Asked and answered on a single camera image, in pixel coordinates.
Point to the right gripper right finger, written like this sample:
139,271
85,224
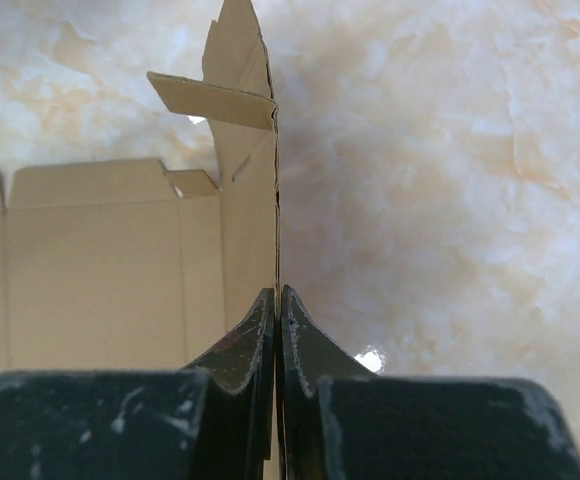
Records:
339,420

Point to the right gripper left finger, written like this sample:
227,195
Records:
208,420

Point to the brown cardboard box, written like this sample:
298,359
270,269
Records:
125,264

